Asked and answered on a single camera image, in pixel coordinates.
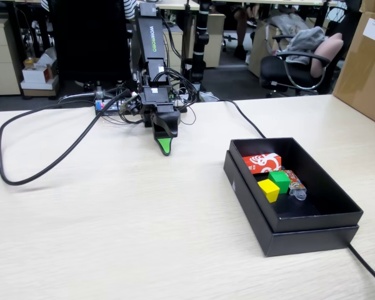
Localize open white carton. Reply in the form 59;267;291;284
24;46;58;68

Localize thin black robot wires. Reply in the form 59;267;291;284
115;15;201;126

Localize person's bare legs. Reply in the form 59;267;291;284
232;2;259;60

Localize white carton with red side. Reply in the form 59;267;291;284
21;64;58;84

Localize yellow wooden cube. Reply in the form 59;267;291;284
257;179;281;203

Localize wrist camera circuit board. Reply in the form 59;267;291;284
119;95;142;116

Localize orange box with white print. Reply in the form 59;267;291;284
242;152;282;175

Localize large cardboard box white label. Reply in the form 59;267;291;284
332;11;375;129

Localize pink cushion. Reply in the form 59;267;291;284
309;32;344;79

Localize person in striped shirt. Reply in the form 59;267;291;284
122;0;139;21

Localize black jointed pole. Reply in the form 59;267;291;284
190;0;211;92

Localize black monitor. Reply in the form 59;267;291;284
48;0;133;83

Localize black rectangular box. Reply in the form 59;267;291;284
223;149;360;258

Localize beige drawer cabinet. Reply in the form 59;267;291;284
0;17;22;96

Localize smooth black power cable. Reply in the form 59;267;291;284
217;99;375;291

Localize black office chair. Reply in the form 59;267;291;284
259;31;346;96

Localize beige desk top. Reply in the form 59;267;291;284
136;0;201;10

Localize thick black sleeved cable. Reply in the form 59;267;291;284
0;89;131;187

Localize black cardboard box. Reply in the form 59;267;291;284
229;136;364;234

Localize grey cloth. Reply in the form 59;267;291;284
286;26;328;66

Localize narrow beige cabinet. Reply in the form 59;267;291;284
202;12;226;68

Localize flat beige carton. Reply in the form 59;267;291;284
20;76;59;98

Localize robot controller circuit board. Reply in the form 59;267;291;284
94;99;141;117

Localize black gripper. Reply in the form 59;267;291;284
139;86;181;157

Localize green wooden cube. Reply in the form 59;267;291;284
267;170;291;194

